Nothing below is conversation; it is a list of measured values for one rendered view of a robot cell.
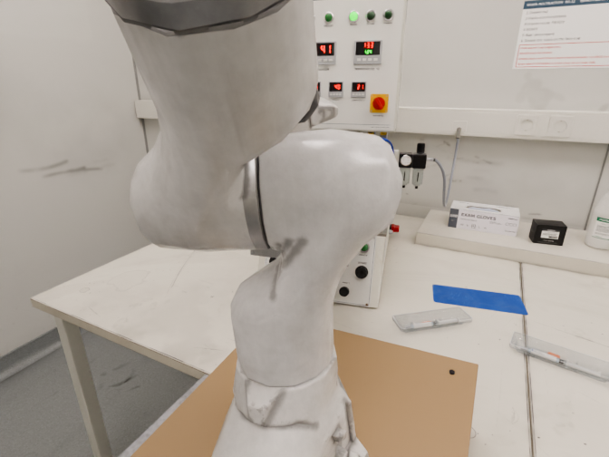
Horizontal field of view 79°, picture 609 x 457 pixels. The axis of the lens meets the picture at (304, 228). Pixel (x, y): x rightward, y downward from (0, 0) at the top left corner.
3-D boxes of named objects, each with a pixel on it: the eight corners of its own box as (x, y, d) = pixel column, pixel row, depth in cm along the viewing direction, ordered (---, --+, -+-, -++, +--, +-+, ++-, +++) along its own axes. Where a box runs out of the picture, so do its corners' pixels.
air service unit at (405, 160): (386, 185, 127) (390, 140, 122) (430, 188, 124) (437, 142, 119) (385, 189, 123) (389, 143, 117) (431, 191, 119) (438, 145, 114)
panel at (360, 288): (261, 291, 104) (269, 225, 105) (370, 306, 97) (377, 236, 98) (258, 292, 102) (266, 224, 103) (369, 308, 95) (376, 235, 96)
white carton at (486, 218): (450, 217, 150) (453, 199, 147) (515, 226, 141) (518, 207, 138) (447, 227, 140) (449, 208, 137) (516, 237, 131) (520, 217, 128)
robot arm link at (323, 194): (410, 381, 38) (419, 131, 28) (229, 390, 38) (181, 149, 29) (389, 316, 48) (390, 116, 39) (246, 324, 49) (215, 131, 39)
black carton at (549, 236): (527, 236, 131) (532, 218, 128) (556, 239, 128) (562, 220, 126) (532, 243, 126) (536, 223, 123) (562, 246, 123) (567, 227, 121)
